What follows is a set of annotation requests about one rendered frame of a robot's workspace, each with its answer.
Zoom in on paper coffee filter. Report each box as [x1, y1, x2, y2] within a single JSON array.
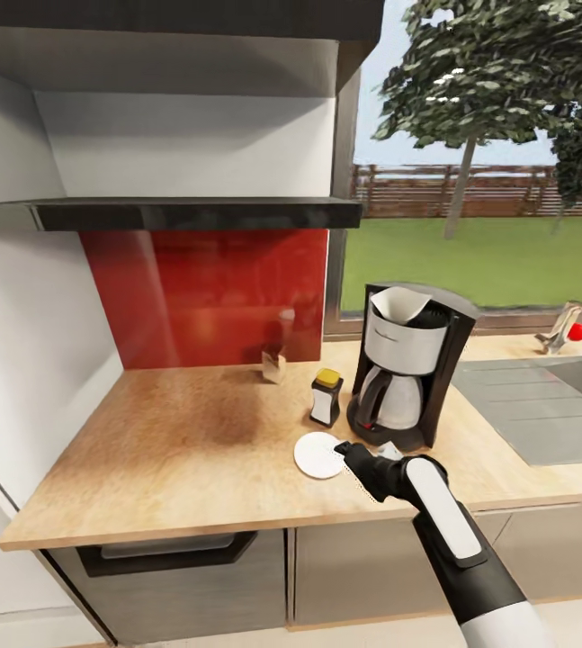
[[372, 287, 430, 326]]

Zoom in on saucer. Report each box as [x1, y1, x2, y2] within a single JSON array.
[[294, 432, 345, 478]]

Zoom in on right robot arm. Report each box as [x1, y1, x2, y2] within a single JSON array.
[[335, 439, 560, 648]]

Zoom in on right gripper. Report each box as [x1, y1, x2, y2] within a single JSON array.
[[335, 439, 387, 503]]

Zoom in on bottle of coffee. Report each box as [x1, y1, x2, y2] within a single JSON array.
[[309, 368, 344, 428]]

